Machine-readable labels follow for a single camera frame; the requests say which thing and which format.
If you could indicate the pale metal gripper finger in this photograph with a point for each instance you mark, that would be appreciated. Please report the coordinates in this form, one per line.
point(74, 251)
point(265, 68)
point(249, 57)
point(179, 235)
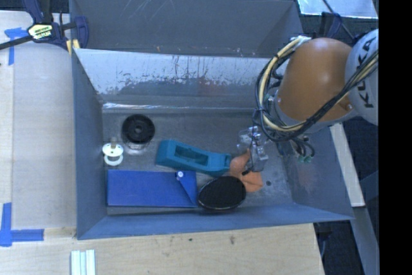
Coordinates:
point(245, 138)
point(259, 156)

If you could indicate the peach soft toy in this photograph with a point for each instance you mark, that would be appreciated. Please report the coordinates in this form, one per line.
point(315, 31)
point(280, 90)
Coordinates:
point(239, 162)

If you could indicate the black oval brush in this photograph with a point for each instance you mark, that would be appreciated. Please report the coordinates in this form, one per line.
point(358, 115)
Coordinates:
point(221, 193)

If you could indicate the teal plastic block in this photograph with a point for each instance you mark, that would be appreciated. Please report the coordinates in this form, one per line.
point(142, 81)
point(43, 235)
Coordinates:
point(190, 156)

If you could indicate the black round ribbed cap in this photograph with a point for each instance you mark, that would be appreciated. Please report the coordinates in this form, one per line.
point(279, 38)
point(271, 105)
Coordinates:
point(138, 128)

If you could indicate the blue flat box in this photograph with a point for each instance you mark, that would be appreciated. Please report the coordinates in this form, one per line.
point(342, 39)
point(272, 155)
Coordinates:
point(145, 188)

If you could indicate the grey metal bin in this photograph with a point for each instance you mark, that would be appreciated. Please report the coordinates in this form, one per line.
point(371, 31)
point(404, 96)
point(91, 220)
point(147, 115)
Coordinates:
point(180, 25)

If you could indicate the white pacifier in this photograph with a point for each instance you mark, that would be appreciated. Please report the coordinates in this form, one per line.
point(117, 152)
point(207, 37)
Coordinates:
point(112, 149)

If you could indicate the pale wood board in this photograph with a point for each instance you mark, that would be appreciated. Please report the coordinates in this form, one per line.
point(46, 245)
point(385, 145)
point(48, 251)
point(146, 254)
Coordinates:
point(43, 138)

